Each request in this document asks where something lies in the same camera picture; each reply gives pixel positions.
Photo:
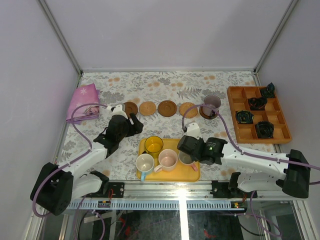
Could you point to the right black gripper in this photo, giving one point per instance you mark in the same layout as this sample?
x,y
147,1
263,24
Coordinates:
x,y
194,158

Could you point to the orange compartment organizer box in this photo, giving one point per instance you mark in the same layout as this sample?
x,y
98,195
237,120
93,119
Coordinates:
x,y
246,133

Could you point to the light woven coaster right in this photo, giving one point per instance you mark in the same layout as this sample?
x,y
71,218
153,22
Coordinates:
x,y
191,113

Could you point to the black rolled item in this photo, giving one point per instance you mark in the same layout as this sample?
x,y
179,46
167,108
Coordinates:
x,y
268,92
244,117
264,130
257,103

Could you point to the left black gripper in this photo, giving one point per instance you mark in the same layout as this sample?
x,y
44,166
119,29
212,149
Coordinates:
x,y
133,124

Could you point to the floral table cloth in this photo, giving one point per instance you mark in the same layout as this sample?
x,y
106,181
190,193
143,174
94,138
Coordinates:
x,y
138,87

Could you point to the dark wooden coaster far left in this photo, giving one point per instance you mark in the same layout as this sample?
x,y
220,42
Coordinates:
x,y
130,108

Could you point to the dark wooden coaster middle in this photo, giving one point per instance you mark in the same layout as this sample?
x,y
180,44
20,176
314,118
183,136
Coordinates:
x,y
167,108

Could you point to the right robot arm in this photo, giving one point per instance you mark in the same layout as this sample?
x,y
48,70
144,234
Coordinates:
x,y
287,172

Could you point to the white mug pink handle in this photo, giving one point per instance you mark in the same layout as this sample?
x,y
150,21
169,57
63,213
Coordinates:
x,y
186,160

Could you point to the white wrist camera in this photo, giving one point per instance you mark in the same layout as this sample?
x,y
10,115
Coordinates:
x,y
117,110
192,130

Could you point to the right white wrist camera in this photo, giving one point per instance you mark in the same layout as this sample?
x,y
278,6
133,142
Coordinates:
x,y
192,130

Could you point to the purple glass cup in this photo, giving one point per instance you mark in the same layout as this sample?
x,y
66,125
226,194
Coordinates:
x,y
212,104

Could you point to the purple folded cloth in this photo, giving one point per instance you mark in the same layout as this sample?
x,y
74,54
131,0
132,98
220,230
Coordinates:
x,y
86,94

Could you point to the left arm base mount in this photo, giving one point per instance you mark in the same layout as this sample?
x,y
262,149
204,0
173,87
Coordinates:
x,y
113,188

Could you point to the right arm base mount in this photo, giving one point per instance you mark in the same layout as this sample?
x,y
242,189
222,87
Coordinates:
x,y
225,187

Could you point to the white mug blue handle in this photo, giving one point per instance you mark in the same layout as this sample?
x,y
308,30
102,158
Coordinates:
x,y
145,164

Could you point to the pink ceramic mug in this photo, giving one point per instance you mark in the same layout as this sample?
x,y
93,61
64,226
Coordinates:
x,y
167,161

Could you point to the light woven coaster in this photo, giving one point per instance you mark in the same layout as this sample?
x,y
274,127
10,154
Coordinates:
x,y
191,113
147,108

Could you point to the yellow plastic tray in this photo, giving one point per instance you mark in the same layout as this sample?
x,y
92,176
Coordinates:
x,y
181,173

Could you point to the dark wooden coaster far right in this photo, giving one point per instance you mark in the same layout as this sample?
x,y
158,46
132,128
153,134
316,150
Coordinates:
x,y
206,116

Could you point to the yellow glass cup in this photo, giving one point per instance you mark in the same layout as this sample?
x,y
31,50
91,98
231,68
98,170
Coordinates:
x,y
153,146

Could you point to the aluminium front rail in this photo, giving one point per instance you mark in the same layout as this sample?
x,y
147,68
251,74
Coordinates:
x,y
201,190

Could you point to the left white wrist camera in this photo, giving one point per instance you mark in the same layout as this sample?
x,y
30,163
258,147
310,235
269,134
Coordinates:
x,y
117,110

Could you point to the black rolled item bottom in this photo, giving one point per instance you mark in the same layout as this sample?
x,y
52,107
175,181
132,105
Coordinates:
x,y
264,130

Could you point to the light woven coaster left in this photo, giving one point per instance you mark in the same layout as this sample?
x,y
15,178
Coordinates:
x,y
147,108

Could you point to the dark wooden coaster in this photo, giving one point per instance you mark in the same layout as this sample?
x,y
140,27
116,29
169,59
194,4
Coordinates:
x,y
130,108
167,108
206,116

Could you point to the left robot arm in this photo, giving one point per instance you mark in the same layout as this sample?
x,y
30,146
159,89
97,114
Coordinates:
x,y
59,184

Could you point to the black rolled item top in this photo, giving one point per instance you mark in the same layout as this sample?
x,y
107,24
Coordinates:
x,y
268,92

